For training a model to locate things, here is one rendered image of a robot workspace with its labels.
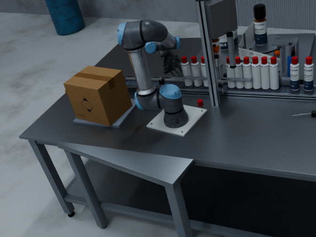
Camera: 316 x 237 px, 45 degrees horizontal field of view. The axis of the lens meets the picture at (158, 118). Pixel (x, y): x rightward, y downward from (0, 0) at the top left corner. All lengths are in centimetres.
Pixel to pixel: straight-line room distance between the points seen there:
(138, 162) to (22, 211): 159
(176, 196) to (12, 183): 211
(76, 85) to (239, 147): 104
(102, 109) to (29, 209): 138
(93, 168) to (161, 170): 124
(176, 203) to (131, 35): 90
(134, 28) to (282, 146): 96
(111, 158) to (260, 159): 81
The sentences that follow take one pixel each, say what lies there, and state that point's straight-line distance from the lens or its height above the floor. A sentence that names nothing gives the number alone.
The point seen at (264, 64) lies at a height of 105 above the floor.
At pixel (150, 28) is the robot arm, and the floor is 146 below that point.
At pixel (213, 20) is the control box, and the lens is 208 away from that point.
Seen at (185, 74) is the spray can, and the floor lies 98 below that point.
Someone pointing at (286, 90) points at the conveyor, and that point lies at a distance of 237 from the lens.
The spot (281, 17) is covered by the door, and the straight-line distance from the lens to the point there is 536.
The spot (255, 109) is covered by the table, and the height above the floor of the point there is 83.
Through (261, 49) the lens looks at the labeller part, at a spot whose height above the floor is 89.
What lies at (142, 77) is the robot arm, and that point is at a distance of 211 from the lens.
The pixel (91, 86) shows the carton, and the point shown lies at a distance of 231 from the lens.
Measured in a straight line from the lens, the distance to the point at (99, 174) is 306.
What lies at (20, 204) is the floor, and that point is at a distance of 351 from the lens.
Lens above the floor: 213
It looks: 33 degrees down
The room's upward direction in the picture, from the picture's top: 14 degrees counter-clockwise
